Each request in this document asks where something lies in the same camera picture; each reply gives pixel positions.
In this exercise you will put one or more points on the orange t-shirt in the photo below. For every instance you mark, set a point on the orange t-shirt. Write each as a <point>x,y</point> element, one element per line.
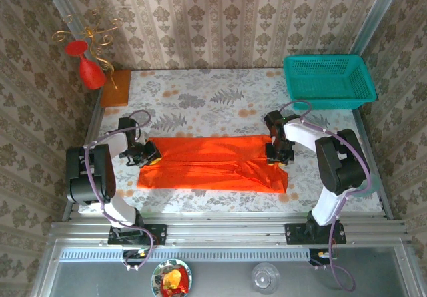
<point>207,167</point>

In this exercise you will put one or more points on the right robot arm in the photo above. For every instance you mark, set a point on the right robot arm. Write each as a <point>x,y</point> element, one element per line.
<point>340,163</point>

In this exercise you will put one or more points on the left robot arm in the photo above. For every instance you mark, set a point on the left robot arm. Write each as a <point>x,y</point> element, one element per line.
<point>103,177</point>

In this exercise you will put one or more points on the wooden stand base block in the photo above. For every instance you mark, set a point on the wooden stand base block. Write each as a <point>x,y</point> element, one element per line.
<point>116,93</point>

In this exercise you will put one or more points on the floral tablecloth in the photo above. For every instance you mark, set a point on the floral tablecloth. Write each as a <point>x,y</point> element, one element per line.
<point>200,93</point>

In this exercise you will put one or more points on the teal plastic basket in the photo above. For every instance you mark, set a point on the teal plastic basket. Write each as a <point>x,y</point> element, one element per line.
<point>328,80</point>

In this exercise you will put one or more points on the red goblet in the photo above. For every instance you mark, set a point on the red goblet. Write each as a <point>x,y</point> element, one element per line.
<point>90,73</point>

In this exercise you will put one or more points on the black left controller board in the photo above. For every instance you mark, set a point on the black left controller board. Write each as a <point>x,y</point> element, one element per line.
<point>133,255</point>

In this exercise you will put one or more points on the black controller board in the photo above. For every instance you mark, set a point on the black controller board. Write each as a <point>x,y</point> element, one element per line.
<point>133,255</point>
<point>320,258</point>

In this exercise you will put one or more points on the green translucent cup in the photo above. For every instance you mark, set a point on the green translucent cup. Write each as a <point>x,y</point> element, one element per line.
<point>376,185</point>

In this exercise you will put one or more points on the perforated metal strip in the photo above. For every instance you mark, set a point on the perforated metal strip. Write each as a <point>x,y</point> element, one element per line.
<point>217,254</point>

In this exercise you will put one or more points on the black right controller board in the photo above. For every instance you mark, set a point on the black right controller board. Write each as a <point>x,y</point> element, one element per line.
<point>320,258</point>

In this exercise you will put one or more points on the patterned ceramic bowl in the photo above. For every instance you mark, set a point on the patterned ceramic bowl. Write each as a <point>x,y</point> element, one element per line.
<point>156,278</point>

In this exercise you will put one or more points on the clear glass cup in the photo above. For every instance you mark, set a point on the clear glass cup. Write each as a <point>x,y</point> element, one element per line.
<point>265,278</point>

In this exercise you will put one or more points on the grey metal shelf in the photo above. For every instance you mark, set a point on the grey metal shelf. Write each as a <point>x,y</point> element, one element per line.
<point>83,280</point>

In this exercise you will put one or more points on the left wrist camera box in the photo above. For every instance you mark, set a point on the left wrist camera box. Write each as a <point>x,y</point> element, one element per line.
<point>127,128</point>

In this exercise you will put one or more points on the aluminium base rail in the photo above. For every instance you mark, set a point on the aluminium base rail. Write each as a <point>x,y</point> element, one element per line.
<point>227,233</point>

